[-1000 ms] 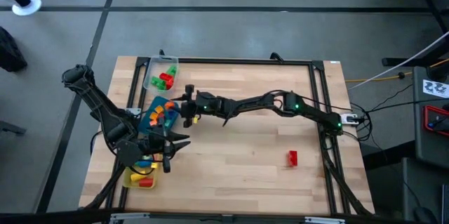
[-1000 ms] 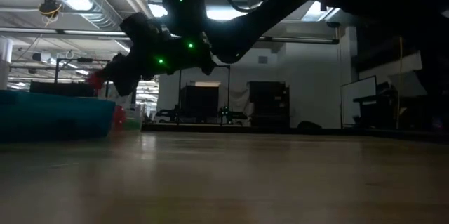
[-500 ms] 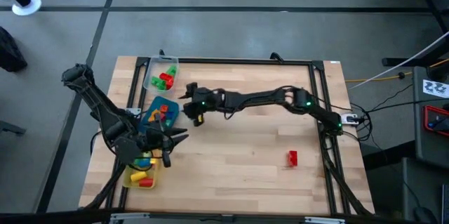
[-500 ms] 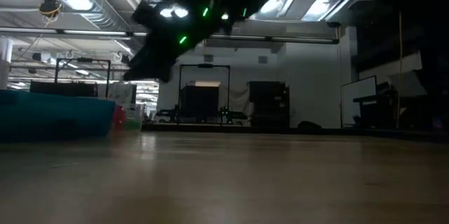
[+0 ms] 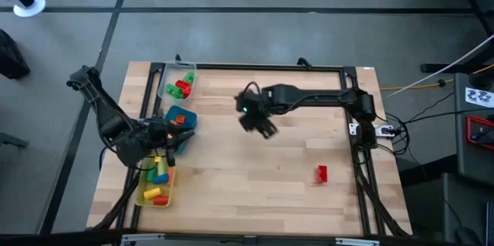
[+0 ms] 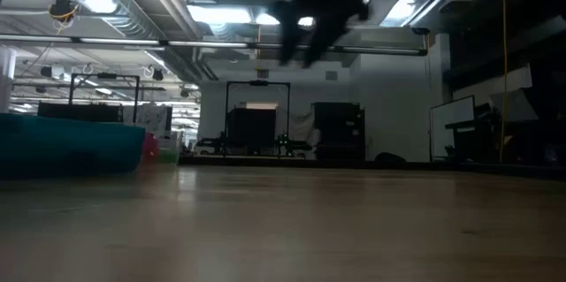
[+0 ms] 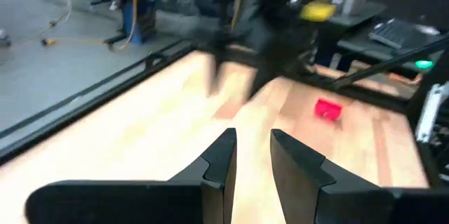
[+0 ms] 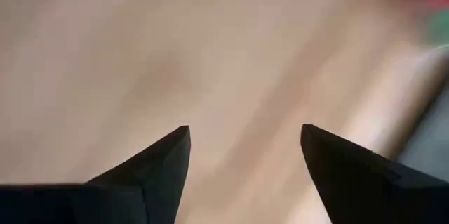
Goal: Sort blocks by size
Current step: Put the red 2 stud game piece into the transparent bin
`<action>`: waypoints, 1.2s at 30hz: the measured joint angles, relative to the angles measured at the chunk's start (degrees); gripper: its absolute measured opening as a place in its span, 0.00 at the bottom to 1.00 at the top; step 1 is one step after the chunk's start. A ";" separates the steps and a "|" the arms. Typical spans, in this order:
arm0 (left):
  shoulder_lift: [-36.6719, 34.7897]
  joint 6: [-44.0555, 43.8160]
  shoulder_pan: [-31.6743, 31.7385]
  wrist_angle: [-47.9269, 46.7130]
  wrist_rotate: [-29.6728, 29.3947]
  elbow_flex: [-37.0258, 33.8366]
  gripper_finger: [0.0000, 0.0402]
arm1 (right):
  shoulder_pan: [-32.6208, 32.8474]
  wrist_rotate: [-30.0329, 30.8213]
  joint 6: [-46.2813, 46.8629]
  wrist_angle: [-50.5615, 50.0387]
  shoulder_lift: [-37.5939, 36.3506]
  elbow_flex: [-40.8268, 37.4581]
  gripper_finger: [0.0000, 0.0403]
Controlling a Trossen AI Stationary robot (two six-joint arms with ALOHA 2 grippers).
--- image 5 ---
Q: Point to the blue cylinder block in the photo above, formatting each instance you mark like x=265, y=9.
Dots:
x=160, y=178

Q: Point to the red-rimmed black device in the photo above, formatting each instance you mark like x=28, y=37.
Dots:
x=480, y=132

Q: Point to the white printed sticker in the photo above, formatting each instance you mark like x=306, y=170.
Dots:
x=479, y=96

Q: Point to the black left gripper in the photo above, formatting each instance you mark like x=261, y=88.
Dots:
x=162, y=138

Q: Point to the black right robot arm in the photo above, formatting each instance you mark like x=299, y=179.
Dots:
x=320, y=97

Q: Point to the black bag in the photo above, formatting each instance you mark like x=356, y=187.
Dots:
x=11, y=59

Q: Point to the yellow plastic bin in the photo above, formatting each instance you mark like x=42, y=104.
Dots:
x=139, y=196

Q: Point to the grey metal foot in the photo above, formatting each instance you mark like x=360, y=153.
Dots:
x=13, y=140

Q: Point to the blue plastic bin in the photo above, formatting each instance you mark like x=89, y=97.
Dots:
x=190, y=122

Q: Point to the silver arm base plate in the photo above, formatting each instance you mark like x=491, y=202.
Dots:
x=386, y=130

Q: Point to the clear plastic bin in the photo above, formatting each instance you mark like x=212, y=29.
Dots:
x=170, y=72

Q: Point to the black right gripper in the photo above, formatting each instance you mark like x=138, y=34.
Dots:
x=256, y=105

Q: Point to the black equipment case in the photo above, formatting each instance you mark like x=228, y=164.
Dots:
x=463, y=153

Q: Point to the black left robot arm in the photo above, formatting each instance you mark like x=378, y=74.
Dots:
x=112, y=126

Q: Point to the black clamp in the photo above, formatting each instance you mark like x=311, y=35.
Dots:
x=177, y=59
x=303, y=62

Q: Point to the orange cylinder block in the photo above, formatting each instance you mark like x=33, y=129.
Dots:
x=171, y=176

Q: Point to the black aluminium table frame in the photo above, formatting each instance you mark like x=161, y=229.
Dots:
x=216, y=65

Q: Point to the dark grey cabinet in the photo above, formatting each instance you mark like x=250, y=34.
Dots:
x=467, y=207

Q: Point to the silver bracket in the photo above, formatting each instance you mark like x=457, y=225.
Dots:
x=141, y=237
x=357, y=241

